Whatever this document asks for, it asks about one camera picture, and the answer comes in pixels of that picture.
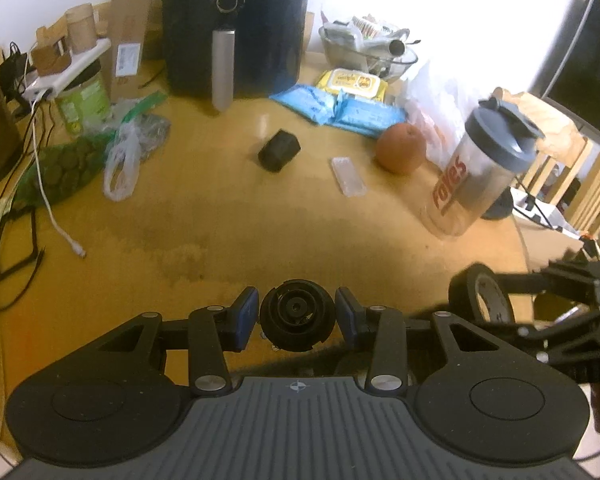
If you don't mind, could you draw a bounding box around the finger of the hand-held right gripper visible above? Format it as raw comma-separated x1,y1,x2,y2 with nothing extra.
472,306,600,367
495,260,600,307

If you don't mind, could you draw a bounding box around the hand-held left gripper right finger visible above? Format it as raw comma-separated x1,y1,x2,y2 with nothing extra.
335,286,506,393

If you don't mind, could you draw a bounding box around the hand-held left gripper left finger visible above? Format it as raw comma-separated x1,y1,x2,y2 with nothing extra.
97,286,260,396

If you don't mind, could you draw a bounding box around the black ribbed round object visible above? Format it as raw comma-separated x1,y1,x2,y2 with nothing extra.
259,279,337,352

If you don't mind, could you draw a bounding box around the black tape roll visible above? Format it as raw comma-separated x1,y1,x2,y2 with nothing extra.
449,263,515,330

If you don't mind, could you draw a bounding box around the beige floor carton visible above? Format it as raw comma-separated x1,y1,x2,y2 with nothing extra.
522,220,588,273

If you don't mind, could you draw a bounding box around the black round stand base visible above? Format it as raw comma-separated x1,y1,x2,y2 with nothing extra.
480,187,515,221

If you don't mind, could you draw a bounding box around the clear shaker bottle grey lid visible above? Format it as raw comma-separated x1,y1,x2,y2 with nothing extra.
420,97,546,239

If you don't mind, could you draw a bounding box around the clear plastic packet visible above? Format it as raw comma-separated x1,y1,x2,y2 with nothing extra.
331,156,367,197

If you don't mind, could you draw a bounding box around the small black block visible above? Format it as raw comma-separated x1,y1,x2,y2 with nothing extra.
258,129,302,173

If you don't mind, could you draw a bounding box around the orange fruit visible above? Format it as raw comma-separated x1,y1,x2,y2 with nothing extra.
376,122,427,176

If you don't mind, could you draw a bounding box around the crumpled clear plastic bag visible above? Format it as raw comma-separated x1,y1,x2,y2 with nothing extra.
103,122,142,202

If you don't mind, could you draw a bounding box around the black monitor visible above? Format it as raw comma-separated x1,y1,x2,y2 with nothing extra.
540,0,600,146

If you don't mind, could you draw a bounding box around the blue wet wipes packet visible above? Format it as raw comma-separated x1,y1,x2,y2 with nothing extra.
332,96,408,139
269,85,341,126

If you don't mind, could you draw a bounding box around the white plastic bag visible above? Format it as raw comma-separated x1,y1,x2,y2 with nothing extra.
405,60,481,168

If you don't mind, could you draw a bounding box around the yellow wet wipes packet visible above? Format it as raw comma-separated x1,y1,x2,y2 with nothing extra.
314,67,390,102

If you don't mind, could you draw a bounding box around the green bag of vegetables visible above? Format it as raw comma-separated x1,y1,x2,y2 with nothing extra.
15,130,118,208

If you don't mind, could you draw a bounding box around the green label canister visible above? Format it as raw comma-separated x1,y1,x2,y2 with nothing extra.
55,62,113,138

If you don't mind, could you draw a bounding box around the black air fryer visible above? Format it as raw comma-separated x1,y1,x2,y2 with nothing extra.
161,0,315,111

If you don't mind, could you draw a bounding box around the white power strip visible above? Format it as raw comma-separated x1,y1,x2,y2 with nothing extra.
22,37,112,101

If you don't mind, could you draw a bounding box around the tall cardboard carton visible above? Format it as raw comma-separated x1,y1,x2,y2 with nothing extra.
110,0,163,101

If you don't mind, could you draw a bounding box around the cardboard tube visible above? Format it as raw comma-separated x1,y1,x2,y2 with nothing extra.
65,3,100,53

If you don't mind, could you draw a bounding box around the black power adapter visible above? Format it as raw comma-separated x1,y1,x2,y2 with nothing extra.
0,42,28,103

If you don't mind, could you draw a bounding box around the white charging cable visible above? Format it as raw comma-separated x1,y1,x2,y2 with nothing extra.
27,95,87,260

